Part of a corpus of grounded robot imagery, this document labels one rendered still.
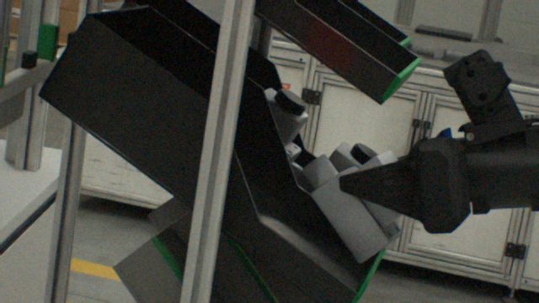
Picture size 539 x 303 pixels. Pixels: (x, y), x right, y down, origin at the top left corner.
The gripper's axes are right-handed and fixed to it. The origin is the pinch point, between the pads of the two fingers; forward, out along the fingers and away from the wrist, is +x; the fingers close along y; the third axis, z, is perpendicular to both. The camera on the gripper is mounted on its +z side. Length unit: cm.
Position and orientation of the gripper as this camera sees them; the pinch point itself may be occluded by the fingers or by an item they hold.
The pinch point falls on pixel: (393, 176)
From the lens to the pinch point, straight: 84.6
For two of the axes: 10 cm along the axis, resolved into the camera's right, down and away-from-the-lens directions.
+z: -1.0, -9.9, -0.7
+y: -3.4, 1.0, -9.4
